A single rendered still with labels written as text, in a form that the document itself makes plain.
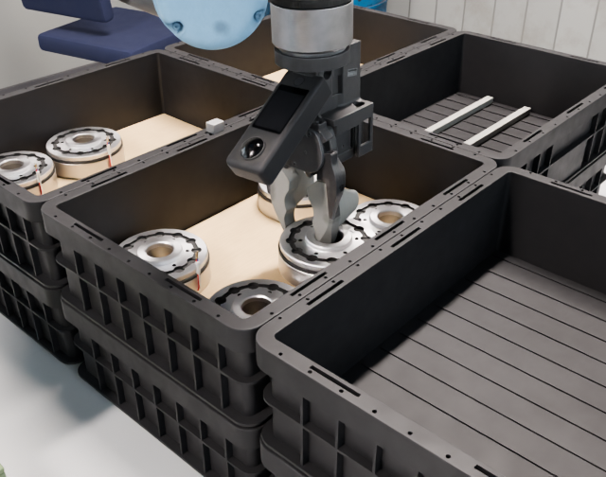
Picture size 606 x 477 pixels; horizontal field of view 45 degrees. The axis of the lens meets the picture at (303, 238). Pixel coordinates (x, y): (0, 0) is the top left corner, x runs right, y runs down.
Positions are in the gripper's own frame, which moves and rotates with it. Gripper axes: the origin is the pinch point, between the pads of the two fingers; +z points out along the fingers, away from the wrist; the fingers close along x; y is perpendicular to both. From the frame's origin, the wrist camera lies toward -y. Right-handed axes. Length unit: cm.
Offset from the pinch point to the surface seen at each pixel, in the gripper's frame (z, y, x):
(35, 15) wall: 44, 120, 271
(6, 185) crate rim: -6.1, -18.9, 24.4
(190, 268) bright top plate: 1.3, -10.1, 6.5
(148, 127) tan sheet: 3.5, 13.6, 44.4
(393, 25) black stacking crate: -4, 59, 31
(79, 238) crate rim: -5.3, -19.5, 10.4
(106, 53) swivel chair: 36, 92, 175
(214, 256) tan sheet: 4.4, -4.0, 10.0
